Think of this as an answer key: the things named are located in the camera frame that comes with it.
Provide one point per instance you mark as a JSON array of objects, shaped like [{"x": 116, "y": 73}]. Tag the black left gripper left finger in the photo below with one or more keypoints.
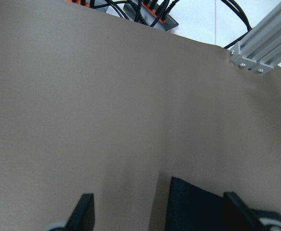
[{"x": 82, "y": 217}]

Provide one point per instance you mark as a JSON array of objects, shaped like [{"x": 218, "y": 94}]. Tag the aluminium frame post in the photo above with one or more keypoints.
[{"x": 260, "y": 50}]

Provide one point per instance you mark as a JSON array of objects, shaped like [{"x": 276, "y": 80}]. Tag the orange grey usb hub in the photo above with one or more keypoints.
[
  {"x": 149, "y": 15},
  {"x": 92, "y": 4}
]

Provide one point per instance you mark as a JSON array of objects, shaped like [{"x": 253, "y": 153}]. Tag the black printed t-shirt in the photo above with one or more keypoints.
[{"x": 191, "y": 208}]

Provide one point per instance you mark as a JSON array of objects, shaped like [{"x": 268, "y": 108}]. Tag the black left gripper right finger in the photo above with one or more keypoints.
[{"x": 239, "y": 217}]

